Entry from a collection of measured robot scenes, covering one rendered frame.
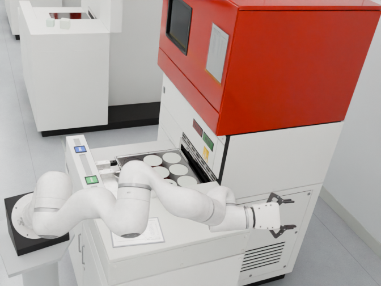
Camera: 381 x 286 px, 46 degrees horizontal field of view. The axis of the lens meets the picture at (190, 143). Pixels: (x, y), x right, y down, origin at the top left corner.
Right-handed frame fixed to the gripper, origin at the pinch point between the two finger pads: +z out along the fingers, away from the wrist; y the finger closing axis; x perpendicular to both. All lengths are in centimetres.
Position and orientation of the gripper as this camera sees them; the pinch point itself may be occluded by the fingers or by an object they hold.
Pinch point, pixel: (291, 213)
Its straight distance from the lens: 174.9
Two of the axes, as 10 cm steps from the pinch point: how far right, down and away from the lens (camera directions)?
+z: 9.9, -0.6, 1.2
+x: 1.2, -0.4, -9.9
